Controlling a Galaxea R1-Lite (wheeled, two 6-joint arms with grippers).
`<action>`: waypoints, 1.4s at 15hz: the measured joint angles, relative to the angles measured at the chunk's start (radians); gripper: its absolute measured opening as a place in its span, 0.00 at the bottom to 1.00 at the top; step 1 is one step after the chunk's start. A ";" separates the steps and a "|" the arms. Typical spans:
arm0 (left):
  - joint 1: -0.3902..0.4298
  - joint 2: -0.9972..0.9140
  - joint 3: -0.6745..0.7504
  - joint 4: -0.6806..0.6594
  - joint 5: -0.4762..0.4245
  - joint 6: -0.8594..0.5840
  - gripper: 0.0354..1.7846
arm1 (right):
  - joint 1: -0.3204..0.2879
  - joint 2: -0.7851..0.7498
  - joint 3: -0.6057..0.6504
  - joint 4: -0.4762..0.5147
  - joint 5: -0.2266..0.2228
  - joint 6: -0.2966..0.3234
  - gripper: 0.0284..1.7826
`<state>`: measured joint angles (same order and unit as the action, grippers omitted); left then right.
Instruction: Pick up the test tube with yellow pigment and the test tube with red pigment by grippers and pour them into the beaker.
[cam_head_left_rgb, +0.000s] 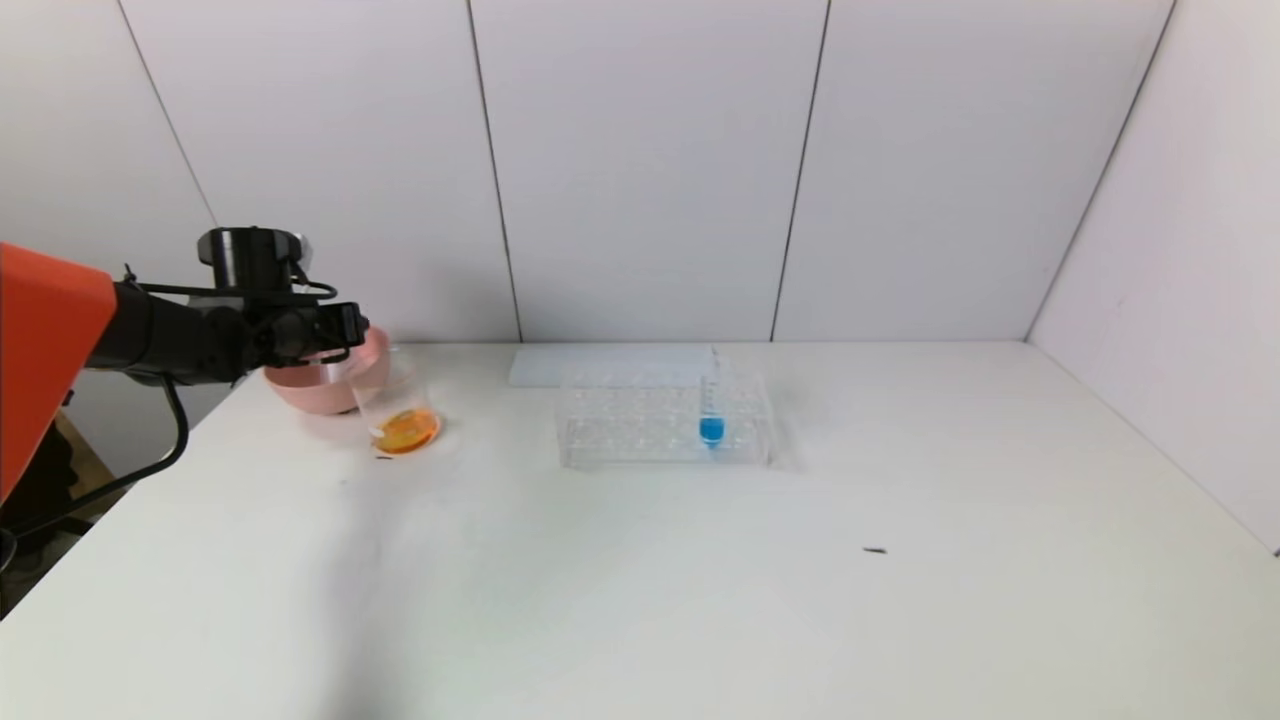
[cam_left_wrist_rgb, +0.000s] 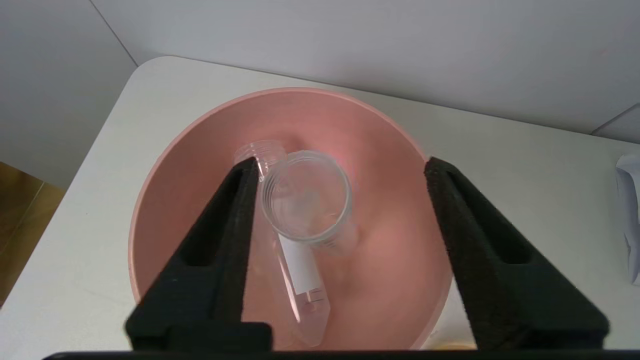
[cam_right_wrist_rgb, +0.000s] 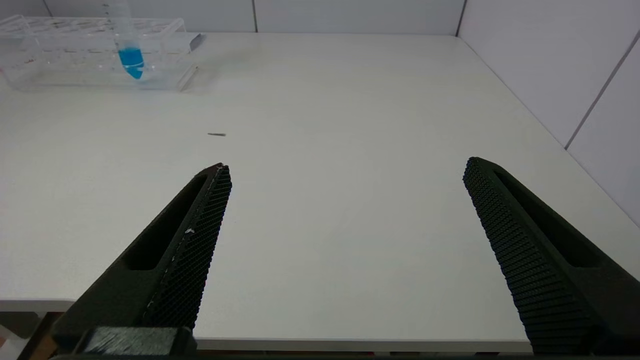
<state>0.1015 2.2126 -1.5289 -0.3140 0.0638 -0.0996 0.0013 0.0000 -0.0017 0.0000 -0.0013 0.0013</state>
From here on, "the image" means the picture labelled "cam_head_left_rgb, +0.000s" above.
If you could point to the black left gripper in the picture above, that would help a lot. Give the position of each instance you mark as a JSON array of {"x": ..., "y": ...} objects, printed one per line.
[{"x": 351, "y": 323}]

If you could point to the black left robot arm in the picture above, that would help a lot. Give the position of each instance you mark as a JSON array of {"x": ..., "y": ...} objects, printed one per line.
[{"x": 60, "y": 330}]

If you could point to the clear glass beaker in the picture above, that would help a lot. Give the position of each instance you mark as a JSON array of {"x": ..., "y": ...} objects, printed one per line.
[{"x": 405, "y": 430}]

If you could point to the blue pigment test tube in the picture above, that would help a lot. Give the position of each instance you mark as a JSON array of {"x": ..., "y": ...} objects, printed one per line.
[{"x": 711, "y": 430}]

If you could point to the clear acrylic test tube rack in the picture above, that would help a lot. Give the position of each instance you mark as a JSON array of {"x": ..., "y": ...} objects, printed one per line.
[{"x": 745, "y": 425}]

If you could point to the pink plastic bowl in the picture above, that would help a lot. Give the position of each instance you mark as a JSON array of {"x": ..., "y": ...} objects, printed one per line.
[{"x": 310, "y": 392}]

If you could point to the white paper sheet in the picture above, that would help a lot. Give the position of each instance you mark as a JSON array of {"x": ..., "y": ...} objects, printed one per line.
[{"x": 535, "y": 370}]

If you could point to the black stand beside table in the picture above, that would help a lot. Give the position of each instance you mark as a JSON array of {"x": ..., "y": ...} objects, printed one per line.
[{"x": 40, "y": 480}]

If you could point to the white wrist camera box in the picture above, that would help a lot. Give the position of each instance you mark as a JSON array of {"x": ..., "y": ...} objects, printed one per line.
[{"x": 302, "y": 252}]

